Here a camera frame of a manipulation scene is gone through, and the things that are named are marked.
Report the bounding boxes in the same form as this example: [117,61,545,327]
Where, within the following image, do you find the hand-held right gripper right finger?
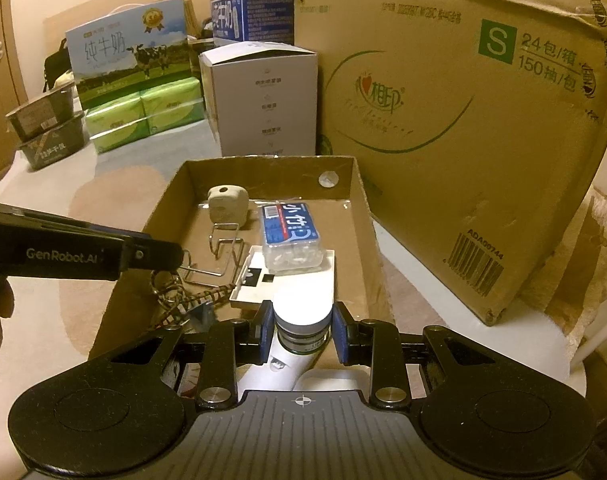
[332,302,514,409]

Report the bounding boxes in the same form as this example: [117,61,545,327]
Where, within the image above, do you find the green tissue pack bundle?
[86,77,205,155]

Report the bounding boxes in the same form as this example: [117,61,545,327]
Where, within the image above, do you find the large brown cardboard box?
[293,0,607,326]

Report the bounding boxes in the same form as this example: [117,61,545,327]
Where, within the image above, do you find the metal wire rack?
[183,220,246,286]

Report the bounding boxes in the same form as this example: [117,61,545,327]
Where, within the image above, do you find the beige plug adapter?
[207,185,248,223]

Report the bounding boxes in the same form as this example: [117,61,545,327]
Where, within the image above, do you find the green cow milk carton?
[64,0,191,111]

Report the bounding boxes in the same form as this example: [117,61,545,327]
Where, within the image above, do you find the small white jar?
[273,296,333,356]

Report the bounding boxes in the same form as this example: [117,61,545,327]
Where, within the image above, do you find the white handheld device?
[243,280,334,391]

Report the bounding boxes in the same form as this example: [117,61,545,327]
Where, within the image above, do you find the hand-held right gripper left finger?
[90,300,275,409]

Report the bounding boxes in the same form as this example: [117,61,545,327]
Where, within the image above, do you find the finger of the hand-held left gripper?
[0,202,151,242]
[120,240,185,272]

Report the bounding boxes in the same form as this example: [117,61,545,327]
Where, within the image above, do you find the clear plastic tissue packet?
[260,201,327,273]

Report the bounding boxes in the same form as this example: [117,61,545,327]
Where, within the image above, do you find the wooden door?
[0,0,29,181]

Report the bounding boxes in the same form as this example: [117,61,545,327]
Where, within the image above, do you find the blue milk carton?
[210,0,295,46]

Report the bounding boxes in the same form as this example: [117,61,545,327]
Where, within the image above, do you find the white product box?
[199,42,319,157]

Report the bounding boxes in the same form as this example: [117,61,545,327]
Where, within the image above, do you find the braided patterned cord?
[150,270,234,328]

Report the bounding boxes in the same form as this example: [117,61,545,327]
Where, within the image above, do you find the black bag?
[43,39,69,93]

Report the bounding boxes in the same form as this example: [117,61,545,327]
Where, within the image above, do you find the white tray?
[229,246,337,311]

